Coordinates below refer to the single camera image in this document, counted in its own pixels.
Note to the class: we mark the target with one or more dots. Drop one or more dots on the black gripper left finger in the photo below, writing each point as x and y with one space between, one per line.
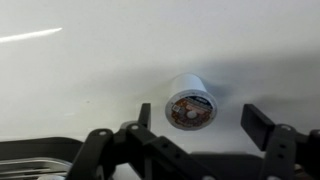
100 150

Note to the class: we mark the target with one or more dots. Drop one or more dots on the white coffee capsule brown lid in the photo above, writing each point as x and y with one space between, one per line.
191 96

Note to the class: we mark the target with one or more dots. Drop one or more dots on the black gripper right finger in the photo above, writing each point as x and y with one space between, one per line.
280 153

